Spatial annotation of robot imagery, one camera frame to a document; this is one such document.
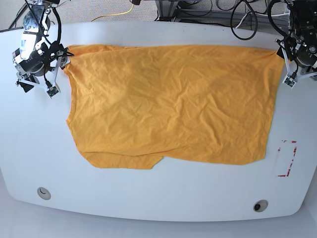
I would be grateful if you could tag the table cable grommet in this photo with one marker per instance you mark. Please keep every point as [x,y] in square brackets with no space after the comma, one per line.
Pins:
[260,206]
[43,193]

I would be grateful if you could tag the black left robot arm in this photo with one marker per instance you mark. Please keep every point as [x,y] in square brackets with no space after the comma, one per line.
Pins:
[302,21]

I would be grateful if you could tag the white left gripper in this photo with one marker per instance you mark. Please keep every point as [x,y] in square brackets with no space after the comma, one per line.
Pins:
[300,61]

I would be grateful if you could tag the left table cable grommet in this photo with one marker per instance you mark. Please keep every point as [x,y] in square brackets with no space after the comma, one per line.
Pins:
[43,193]

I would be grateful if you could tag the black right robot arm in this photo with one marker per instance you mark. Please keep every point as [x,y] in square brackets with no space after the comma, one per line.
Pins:
[36,25]

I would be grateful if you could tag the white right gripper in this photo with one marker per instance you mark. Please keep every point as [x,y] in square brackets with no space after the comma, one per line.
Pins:
[40,70]

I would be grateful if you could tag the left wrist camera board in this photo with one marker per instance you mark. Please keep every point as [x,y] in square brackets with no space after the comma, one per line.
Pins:
[289,81]

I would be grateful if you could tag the red tape rectangle marking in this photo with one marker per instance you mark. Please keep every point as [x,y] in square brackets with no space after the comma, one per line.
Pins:
[285,158]

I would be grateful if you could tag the orange t-shirt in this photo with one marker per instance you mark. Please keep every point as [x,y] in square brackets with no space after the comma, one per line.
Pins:
[133,106]

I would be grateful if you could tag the aluminium frame stand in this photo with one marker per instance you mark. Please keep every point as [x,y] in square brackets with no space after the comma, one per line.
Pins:
[244,18]

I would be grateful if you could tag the right table cable grommet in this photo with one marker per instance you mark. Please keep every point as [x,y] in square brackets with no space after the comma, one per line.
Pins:
[260,206]

